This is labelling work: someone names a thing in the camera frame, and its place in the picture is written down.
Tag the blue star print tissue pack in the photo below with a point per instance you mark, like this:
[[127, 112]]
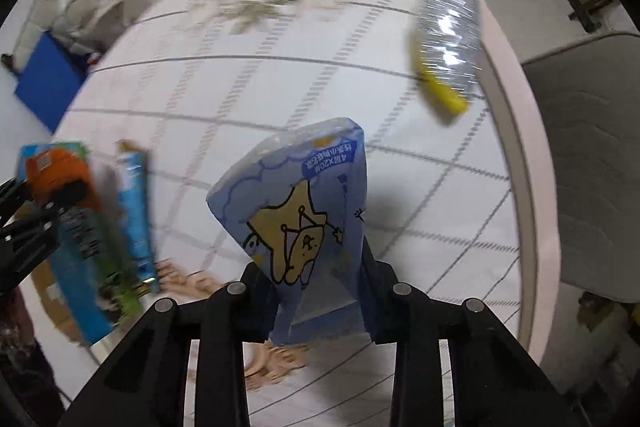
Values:
[[305, 207]]

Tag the blue orange snack packet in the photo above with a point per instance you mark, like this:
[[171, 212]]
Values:
[[82, 252]]

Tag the bed with checked sheet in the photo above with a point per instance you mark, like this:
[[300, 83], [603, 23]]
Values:
[[300, 72]]

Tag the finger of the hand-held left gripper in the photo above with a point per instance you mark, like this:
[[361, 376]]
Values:
[[27, 237]]

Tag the silver yellow plastic package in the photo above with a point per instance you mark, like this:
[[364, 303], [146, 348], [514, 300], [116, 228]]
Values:
[[450, 32]]

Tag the dark patterned cloth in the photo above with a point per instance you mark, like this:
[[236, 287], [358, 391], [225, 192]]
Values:
[[22, 357]]

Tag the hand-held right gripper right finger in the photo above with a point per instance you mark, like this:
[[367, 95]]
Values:
[[381, 289]]

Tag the blue cushion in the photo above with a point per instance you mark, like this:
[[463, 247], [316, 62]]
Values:
[[47, 79]]

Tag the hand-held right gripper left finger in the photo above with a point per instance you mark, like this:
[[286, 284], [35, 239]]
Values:
[[248, 289]]

